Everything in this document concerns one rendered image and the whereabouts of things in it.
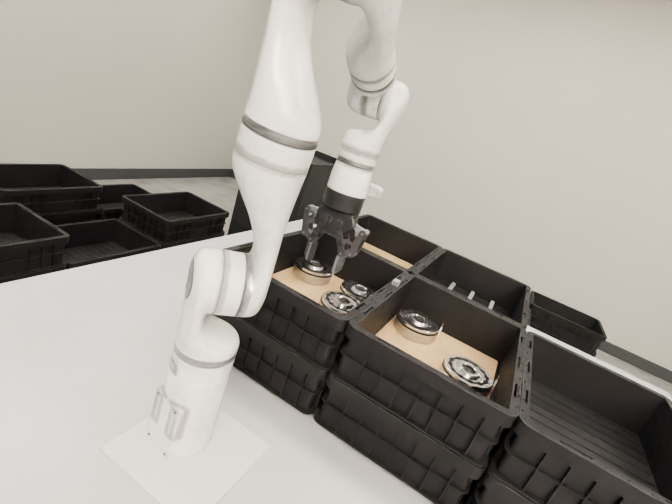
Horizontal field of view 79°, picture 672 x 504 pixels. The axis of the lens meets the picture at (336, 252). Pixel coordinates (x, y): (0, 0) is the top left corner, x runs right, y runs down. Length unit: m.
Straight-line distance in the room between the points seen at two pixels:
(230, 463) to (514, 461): 0.44
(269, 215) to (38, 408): 0.49
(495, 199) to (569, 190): 0.61
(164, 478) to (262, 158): 0.48
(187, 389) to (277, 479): 0.21
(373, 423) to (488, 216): 3.52
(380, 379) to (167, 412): 0.34
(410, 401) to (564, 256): 3.56
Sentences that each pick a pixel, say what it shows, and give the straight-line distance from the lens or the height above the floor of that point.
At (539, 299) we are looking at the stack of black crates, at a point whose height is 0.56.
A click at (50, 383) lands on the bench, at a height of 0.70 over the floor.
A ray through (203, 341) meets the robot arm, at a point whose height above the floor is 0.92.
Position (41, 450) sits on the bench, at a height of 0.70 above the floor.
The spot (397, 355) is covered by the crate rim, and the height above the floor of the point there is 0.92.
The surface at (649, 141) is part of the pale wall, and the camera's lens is 4.21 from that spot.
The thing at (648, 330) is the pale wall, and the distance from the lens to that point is 4.46.
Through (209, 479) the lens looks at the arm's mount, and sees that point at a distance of 0.72.
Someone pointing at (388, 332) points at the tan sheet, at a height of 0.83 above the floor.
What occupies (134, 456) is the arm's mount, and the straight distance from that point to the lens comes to 0.74.
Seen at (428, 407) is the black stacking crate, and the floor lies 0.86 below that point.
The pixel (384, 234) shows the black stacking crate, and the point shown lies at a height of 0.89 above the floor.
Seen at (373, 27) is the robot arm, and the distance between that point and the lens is 0.51.
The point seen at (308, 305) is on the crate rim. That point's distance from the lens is 0.74.
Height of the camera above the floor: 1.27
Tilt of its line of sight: 19 degrees down
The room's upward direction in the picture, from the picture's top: 19 degrees clockwise
